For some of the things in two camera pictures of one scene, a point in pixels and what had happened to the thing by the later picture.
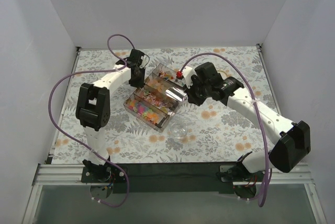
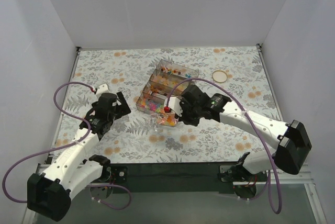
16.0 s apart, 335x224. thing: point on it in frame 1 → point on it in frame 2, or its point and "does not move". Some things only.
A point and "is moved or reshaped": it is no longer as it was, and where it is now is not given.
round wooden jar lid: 223,74 does not move
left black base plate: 106,172 does not move
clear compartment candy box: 148,104 is moved or reshaped
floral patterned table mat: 210,132 does not move
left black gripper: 136,76 → 121,104
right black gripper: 193,93 → 183,112
